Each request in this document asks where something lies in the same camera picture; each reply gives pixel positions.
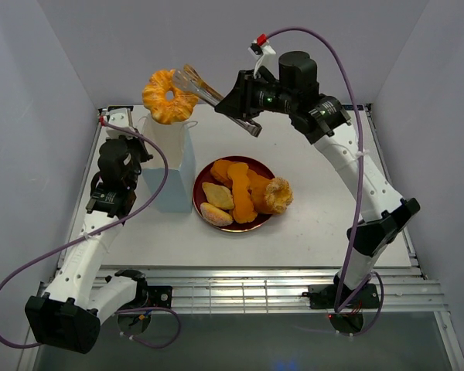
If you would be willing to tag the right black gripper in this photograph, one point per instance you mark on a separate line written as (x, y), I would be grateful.
(239, 102)

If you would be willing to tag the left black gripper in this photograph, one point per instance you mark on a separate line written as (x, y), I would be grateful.
(144, 156)

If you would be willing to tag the light blue paper bag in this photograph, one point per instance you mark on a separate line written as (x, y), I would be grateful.
(175, 142)

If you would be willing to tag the large glazed ring bread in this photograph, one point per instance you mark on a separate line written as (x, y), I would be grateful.
(165, 101)

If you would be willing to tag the pale leaf bread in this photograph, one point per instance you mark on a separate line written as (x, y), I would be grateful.
(218, 195)

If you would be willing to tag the metal tongs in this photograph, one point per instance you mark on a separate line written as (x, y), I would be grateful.
(188, 80)

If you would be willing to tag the sugared oval bread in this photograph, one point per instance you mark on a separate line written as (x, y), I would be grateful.
(215, 216)

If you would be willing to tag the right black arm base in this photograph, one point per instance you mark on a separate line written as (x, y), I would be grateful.
(350, 320)

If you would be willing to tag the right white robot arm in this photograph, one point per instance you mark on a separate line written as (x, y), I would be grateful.
(381, 212)

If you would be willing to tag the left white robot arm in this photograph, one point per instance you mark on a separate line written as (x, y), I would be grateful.
(68, 315)

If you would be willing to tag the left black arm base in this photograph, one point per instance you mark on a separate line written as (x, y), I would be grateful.
(152, 296)

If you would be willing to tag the orange round bread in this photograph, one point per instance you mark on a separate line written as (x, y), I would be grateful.
(219, 171)

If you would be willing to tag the orange bone-shaped bread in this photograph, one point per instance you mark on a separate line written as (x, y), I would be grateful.
(243, 211)

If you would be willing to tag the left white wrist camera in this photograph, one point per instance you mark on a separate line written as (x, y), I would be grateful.
(116, 123)

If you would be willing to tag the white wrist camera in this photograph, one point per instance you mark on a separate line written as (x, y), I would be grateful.
(116, 123)
(261, 50)

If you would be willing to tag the sugared ring donut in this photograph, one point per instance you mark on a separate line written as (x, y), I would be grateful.
(278, 195)

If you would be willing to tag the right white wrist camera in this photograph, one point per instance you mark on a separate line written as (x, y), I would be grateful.
(261, 50)

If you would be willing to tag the aluminium rail frame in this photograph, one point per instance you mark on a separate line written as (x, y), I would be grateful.
(279, 291)

